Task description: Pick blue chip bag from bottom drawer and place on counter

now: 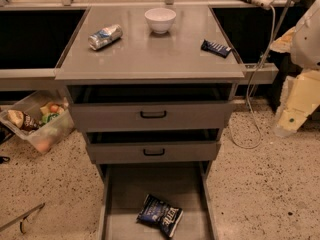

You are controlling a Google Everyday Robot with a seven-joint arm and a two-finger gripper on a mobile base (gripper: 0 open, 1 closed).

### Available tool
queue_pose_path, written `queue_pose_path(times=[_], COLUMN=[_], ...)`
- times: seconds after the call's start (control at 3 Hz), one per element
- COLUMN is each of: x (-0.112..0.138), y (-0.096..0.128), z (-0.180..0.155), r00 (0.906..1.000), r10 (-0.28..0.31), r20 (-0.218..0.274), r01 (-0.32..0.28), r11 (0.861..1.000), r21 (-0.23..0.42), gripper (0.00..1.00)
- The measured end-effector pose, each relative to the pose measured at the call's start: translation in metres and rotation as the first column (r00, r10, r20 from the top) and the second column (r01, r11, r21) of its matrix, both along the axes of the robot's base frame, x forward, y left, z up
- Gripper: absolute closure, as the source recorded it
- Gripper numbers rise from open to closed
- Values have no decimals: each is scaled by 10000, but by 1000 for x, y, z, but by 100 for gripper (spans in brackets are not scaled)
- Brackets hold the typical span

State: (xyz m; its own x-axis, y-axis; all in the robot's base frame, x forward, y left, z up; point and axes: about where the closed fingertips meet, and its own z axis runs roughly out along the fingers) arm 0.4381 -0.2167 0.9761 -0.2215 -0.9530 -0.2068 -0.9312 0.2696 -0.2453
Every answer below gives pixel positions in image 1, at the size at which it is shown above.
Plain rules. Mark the blue chip bag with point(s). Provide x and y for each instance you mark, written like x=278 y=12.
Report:
x=160 y=213

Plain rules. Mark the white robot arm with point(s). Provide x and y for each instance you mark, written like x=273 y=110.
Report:
x=300 y=95

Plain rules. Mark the grey top drawer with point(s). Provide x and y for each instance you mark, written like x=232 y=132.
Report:
x=151 y=107

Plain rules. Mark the grey drawer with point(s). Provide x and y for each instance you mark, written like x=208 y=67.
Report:
x=181 y=185
x=151 y=107
x=153 y=146

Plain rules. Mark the grey drawer cabinet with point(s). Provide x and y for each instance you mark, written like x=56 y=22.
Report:
x=143 y=57

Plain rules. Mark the grey middle drawer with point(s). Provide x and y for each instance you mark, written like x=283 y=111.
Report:
x=153 y=146

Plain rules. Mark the grey bottom drawer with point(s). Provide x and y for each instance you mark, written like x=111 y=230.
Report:
x=181 y=185

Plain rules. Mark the brown snack bag in bin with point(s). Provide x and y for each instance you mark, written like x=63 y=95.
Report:
x=22 y=120

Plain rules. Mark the dark blue snack bar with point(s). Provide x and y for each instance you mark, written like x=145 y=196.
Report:
x=216 y=48

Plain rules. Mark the white ceramic bowl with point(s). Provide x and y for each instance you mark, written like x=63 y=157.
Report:
x=160 y=20

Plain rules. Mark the crushed silver soda can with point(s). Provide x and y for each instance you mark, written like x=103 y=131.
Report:
x=105 y=36

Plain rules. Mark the red fruit in bin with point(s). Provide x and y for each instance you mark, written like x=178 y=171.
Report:
x=54 y=108

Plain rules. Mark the green packet in bin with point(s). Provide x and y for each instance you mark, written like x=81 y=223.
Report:
x=48 y=117

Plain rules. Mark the clear plastic storage bin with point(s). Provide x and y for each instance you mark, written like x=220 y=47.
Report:
x=36 y=105

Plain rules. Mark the metal rod on floor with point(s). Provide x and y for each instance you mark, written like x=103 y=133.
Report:
x=21 y=219

